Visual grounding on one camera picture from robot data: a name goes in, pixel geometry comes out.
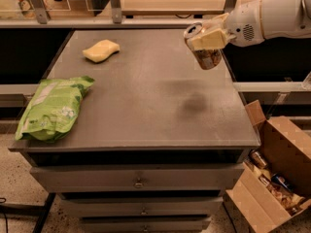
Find middle drawer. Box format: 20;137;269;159
61;197;223;217

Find blue can inside box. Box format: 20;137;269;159
271;174;293;190

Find middle grey metal post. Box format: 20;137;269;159
110;0;122;23

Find yellow sponge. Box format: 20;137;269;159
83;40;121;63

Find crushed orange soda can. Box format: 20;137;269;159
184;22;222;70

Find green snack bag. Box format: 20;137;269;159
15;76;94;143

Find can inside cardboard box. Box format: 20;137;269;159
249;150;268;169

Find snack packets inside box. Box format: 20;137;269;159
244;158;306;216

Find top drawer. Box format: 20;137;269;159
30;164;244;193

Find bottom drawer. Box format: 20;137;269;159
81;216;211;233

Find black cable on floor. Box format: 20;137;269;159
0;196;10;233

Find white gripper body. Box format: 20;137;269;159
225;0;264;48

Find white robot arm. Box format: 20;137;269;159
184;0;311;51

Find clear acrylic panel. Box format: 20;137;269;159
0;0;110;20

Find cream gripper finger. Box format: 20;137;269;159
187;27;235;50
212;13;229;21

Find grey drawer cabinet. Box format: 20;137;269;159
8;28;261;233

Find cardboard box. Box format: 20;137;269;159
227;101;311;233

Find drawer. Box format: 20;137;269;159
61;197;223;217
81;216;211;233
30;164;244;193

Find left grey metal post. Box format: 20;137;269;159
31;0;50;24

